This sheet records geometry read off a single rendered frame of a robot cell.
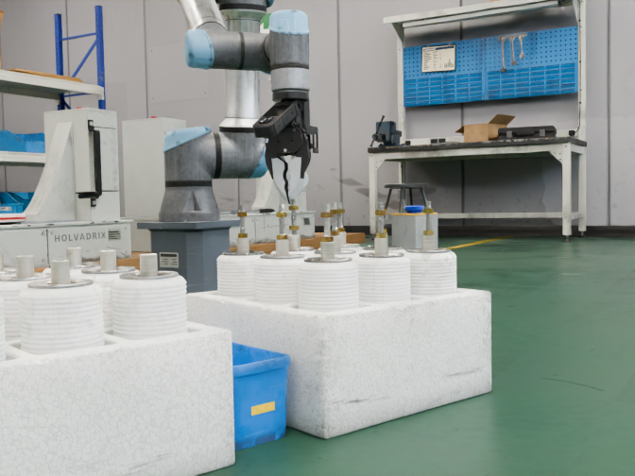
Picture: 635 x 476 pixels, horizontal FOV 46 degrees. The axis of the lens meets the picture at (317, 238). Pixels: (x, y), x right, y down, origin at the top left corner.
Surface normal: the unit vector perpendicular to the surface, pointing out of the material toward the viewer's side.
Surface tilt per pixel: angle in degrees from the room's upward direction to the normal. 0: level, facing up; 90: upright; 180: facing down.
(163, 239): 90
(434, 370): 90
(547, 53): 90
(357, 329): 90
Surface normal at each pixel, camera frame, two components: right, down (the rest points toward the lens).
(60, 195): 0.87, 0.01
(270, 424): 0.66, 0.06
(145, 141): -0.49, 0.06
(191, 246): 0.27, 0.04
